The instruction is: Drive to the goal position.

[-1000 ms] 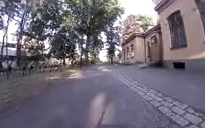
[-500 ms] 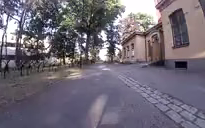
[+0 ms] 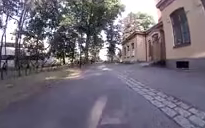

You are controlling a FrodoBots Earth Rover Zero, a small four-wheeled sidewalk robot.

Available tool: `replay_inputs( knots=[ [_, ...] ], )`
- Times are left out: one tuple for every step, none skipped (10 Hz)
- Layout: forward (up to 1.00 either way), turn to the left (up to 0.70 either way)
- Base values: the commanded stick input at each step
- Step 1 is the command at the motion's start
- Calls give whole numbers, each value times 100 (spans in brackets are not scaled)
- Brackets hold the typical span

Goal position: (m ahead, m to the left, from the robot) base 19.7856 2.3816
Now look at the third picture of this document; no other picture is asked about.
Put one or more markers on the dark fence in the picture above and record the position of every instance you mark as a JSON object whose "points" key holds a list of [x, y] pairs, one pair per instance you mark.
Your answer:
{"points": [[13, 68]]}

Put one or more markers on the white building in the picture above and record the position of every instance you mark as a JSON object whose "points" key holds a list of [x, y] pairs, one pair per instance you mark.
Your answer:
{"points": [[0, 50]]}

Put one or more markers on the grey cobblestone strip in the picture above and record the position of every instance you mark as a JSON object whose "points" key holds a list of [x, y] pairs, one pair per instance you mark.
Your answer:
{"points": [[163, 101]]}

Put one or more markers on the beige building with arched windows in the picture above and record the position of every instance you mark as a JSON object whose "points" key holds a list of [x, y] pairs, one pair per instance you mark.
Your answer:
{"points": [[190, 33]]}

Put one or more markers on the tree behind low building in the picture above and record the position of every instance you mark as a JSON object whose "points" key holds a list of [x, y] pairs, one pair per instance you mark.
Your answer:
{"points": [[136, 21]]}

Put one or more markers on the low beige building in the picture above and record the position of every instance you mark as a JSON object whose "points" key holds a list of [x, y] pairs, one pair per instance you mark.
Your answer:
{"points": [[140, 46]]}

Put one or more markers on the row of trees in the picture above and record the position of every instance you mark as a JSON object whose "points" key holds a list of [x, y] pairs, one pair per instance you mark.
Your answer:
{"points": [[66, 26]]}

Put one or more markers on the grey asphalt road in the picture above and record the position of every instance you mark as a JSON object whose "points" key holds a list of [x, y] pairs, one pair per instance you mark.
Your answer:
{"points": [[73, 96]]}

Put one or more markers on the dry grass verge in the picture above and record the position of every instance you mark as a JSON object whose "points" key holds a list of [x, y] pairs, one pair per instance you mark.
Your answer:
{"points": [[20, 85]]}

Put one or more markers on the grey paved sidewalk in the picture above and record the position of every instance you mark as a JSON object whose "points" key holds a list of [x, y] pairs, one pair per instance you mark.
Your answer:
{"points": [[183, 83]]}

